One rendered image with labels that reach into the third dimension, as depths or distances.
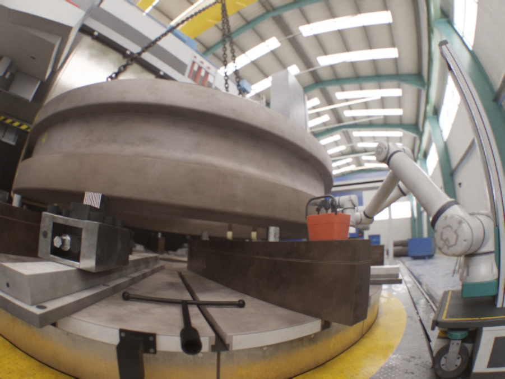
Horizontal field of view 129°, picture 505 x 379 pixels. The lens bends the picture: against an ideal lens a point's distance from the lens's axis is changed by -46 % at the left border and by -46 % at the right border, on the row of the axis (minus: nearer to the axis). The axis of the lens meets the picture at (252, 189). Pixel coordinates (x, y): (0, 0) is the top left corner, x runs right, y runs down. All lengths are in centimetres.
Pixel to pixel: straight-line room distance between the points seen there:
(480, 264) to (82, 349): 155
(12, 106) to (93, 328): 367
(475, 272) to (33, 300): 154
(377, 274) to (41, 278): 227
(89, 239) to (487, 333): 165
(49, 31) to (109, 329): 253
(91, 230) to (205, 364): 71
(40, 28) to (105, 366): 268
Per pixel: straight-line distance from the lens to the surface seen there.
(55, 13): 264
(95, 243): 103
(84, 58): 474
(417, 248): 1068
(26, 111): 411
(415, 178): 108
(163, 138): 161
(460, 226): 88
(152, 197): 134
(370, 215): 162
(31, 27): 276
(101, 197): 127
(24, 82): 329
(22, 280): 86
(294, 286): 120
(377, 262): 345
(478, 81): 1159
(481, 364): 115
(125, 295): 120
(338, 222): 105
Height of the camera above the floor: 65
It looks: 15 degrees up
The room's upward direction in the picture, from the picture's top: 3 degrees clockwise
